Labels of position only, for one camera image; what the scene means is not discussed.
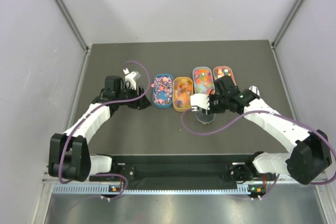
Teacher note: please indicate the light blue tray of gummies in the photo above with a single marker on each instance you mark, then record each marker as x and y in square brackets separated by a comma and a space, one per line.
[203, 80]

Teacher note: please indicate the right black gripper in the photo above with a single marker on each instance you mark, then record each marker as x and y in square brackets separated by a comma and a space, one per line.
[212, 110]

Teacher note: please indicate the pink tray of star candies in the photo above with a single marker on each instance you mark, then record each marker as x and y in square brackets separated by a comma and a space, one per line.
[221, 71]

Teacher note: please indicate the yellow tray of popsicle candies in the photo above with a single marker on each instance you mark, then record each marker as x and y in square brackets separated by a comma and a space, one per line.
[183, 89]

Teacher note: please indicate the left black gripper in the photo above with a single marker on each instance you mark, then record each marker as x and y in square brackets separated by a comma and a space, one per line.
[140, 98]

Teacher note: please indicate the clear plastic jar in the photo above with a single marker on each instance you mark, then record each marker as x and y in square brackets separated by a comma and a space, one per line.
[205, 119]

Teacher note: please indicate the blue tray of lollipops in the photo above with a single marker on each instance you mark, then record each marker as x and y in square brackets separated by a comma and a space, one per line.
[163, 91]

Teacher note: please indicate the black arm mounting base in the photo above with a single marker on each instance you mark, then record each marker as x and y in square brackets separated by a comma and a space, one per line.
[228, 172]

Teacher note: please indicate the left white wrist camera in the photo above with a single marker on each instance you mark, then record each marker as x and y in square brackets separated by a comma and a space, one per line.
[130, 78]

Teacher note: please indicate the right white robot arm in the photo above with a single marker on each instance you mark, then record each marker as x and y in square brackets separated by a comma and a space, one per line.
[307, 153]

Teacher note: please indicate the clear round jar lid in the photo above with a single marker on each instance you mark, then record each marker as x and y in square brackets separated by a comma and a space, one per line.
[200, 112]

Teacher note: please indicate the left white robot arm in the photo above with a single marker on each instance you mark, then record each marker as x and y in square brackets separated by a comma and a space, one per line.
[69, 157]

